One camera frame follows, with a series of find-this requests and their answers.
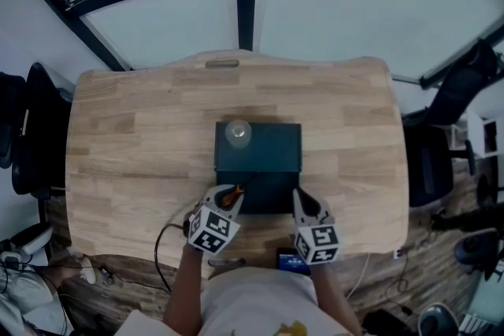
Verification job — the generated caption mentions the thin black floor cable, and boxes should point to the thin black floor cable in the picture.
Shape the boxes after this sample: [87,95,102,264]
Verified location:
[97,264,172,294]

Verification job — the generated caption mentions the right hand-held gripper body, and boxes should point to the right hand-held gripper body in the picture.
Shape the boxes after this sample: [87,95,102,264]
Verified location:
[293,214,342,264]

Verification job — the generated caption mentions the white cable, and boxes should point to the white cable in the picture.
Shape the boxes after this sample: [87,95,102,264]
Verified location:
[345,252,373,301]

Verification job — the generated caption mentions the white shelf unit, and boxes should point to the white shelf unit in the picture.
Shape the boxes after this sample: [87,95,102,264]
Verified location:
[447,109,504,161]

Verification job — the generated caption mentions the clear glass jar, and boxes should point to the clear glass jar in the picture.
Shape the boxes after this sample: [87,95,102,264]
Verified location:
[224,119,254,150]

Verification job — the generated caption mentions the orange handled screwdriver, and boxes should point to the orange handled screwdriver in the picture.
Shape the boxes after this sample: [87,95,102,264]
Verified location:
[219,172,260,209]

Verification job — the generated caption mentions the dark blue box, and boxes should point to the dark blue box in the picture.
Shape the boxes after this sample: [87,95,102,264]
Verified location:
[216,170,301,216]

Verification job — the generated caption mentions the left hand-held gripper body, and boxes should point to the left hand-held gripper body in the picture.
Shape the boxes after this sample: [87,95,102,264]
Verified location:
[187,202,241,255]

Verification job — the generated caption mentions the person's beige shirt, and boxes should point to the person's beige shirt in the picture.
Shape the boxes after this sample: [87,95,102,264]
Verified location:
[198,266,356,336]

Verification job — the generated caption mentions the person's right forearm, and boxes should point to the person's right forearm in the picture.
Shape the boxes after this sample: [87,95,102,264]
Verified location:
[309,260,364,336]

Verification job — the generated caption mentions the person's left forearm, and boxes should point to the person's left forearm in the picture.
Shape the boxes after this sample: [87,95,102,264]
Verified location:
[162,246,209,336]

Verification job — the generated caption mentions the black office chair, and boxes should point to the black office chair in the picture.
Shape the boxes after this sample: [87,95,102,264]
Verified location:
[400,38,500,210]
[0,61,75,202]

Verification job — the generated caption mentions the phone with blue screen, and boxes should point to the phone with blue screen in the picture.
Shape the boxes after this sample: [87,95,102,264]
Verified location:
[276,247,312,276]

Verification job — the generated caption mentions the dark green metal box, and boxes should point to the dark green metal box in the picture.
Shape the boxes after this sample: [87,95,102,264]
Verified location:
[213,121,304,175]

